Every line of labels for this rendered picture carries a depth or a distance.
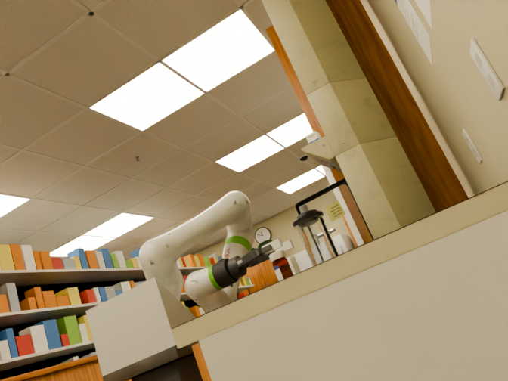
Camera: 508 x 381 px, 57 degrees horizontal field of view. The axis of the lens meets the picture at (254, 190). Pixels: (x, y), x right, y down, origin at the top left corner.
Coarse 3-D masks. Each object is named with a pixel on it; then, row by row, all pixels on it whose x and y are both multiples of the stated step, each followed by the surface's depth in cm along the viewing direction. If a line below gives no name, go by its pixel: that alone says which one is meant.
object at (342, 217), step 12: (336, 192) 219; (348, 192) 216; (312, 204) 224; (324, 204) 221; (336, 204) 218; (348, 204) 215; (324, 216) 220; (336, 216) 218; (348, 216) 215; (360, 216) 212; (336, 228) 217; (348, 228) 214; (360, 228) 212; (336, 240) 217; (348, 240) 214; (360, 240) 211
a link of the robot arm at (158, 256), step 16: (240, 192) 198; (208, 208) 192; (224, 208) 190; (240, 208) 193; (192, 224) 184; (208, 224) 186; (224, 224) 190; (240, 224) 198; (160, 240) 175; (176, 240) 177; (192, 240) 181; (144, 256) 172; (160, 256) 172; (176, 256) 177; (144, 272) 177; (160, 272) 174
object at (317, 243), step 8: (304, 216) 151; (312, 216) 150; (320, 216) 153; (296, 224) 152; (304, 224) 151; (312, 224) 150; (320, 224) 151; (304, 232) 151; (312, 232) 150; (320, 232) 150; (304, 240) 152; (312, 240) 149; (320, 240) 149; (328, 240) 150; (312, 248) 149; (320, 248) 148; (328, 248) 148; (312, 256) 149; (320, 256) 148; (328, 256) 147; (312, 264) 151
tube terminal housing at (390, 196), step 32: (320, 96) 195; (352, 96) 195; (352, 128) 188; (384, 128) 194; (352, 160) 185; (384, 160) 186; (352, 192) 184; (384, 192) 179; (416, 192) 185; (384, 224) 177
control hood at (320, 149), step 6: (324, 138) 191; (312, 144) 193; (318, 144) 192; (324, 144) 191; (306, 150) 194; (312, 150) 192; (318, 150) 192; (324, 150) 190; (330, 150) 190; (312, 156) 202; (318, 156) 194; (324, 156) 190; (330, 156) 189; (318, 162) 214; (330, 162) 197; (336, 162) 196; (330, 168) 221
